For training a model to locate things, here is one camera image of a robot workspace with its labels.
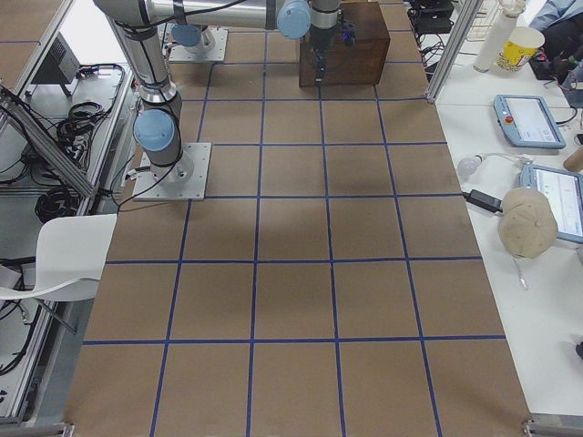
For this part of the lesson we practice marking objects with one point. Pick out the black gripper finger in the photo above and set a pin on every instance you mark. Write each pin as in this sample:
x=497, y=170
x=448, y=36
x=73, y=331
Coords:
x=319, y=67

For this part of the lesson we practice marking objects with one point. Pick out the dark wooden drawer box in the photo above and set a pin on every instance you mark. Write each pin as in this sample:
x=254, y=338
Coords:
x=351, y=53

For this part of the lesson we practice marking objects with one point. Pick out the white frosted bottle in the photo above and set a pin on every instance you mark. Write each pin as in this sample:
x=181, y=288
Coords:
x=499, y=32

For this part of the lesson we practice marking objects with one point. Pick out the white light bulb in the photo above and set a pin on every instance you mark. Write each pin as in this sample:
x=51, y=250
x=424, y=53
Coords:
x=466, y=167

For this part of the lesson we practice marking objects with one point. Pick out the yellow popcorn cup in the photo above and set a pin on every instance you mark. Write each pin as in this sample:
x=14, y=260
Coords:
x=522, y=44

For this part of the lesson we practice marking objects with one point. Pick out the black power adapter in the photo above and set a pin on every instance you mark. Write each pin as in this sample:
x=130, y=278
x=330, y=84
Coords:
x=483, y=201

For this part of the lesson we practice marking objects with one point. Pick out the blue teach pendant front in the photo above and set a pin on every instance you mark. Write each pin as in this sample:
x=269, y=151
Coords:
x=526, y=121

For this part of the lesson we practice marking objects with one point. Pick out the blue teach pendant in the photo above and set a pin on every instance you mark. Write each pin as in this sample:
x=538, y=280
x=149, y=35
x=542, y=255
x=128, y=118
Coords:
x=526, y=121
x=563, y=190

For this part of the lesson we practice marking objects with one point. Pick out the beige cap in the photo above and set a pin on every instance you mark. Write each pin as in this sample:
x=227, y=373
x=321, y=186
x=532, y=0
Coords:
x=527, y=227

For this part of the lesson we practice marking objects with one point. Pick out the cardboard tube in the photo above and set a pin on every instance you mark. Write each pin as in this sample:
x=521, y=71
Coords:
x=574, y=163

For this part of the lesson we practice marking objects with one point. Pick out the blue teach pendant rear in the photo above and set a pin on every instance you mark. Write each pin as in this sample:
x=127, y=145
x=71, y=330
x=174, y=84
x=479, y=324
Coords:
x=563, y=190

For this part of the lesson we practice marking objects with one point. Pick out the white plastic chair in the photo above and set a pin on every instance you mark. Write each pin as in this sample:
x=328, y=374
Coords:
x=70, y=256

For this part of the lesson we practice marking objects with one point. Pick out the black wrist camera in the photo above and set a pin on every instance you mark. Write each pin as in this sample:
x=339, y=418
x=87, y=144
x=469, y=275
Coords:
x=347, y=31

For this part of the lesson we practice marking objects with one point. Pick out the aluminium frame post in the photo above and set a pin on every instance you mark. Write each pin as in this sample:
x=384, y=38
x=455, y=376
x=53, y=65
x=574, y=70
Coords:
x=464, y=21

